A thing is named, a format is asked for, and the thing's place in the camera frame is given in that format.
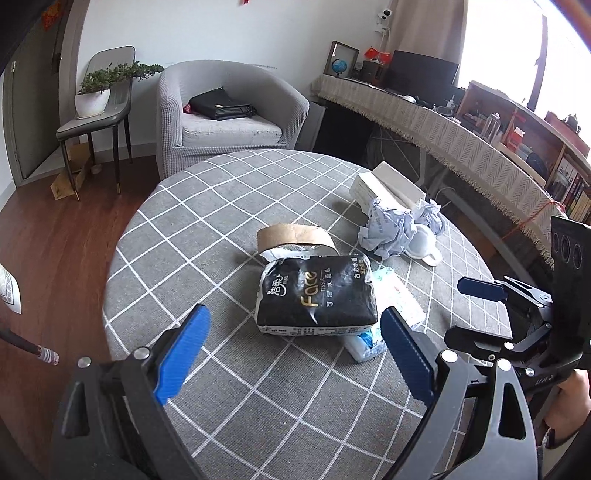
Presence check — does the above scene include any brown cardboard box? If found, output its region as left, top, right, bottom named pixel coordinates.
left=50, top=143, right=93, bottom=200

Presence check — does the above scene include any white plastic cup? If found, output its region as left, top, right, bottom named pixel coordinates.
left=405, top=226, right=441, bottom=267

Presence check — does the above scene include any brown wooden box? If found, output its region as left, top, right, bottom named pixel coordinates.
left=358, top=60, right=384, bottom=84

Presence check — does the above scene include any grey checked tablecloth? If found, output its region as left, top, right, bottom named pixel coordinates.
left=102, top=148, right=513, bottom=480

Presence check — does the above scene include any grey armchair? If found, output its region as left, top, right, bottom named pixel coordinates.
left=156, top=60, right=310, bottom=181

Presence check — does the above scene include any grey door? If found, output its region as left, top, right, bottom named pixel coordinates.
left=0, top=0, right=79, bottom=186

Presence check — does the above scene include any dark wooden picture frame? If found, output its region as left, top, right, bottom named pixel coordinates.
left=323, top=41, right=360, bottom=79

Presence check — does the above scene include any beige curtain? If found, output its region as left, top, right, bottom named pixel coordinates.
left=392, top=0, right=467, bottom=84

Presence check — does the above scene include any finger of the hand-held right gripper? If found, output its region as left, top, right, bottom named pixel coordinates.
left=457, top=276, right=553, bottom=320
left=443, top=322, right=553, bottom=366

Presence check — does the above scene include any person's right hand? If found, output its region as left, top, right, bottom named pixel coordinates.
left=542, top=369, right=591, bottom=450

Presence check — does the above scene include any potted green plant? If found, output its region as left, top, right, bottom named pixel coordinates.
left=75, top=62, right=165, bottom=120

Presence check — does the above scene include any black monitor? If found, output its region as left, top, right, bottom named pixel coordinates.
left=385, top=50, right=460, bottom=95

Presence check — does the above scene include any brown cardboard tape ring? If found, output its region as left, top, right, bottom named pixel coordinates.
left=257, top=223, right=339, bottom=259

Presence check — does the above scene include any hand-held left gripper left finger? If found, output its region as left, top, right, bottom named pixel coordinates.
left=51, top=304, right=213, bottom=480

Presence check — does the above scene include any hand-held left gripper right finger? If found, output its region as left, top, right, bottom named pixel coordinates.
left=379, top=307, right=541, bottom=480

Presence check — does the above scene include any black handbag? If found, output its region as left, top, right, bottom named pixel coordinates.
left=188, top=87, right=257, bottom=121

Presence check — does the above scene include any dark table leg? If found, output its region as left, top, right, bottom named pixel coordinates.
left=0, top=328, right=61, bottom=366

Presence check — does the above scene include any grey dining chair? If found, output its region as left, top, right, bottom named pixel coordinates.
left=56, top=45, right=137, bottom=201

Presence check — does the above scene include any white blue wipes packet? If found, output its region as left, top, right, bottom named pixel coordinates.
left=344, top=268, right=428, bottom=363

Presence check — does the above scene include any white cardboard box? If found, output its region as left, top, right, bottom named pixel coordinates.
left=349, top=161, right=428, bottom=210

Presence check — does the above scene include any grey paper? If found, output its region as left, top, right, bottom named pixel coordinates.
left=358, top=196, right=446, bottom=259

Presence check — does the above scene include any beige fringed desk cloth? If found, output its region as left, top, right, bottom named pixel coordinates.
left=311, top=74, right=568, bottom=268

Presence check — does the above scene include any black tissue packet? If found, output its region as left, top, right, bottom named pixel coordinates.
left=256, top=246, right=380, bottom=337

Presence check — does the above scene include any wooden bookshelf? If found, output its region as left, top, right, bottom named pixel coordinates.
left=455, top=80, right=591, bottom=227

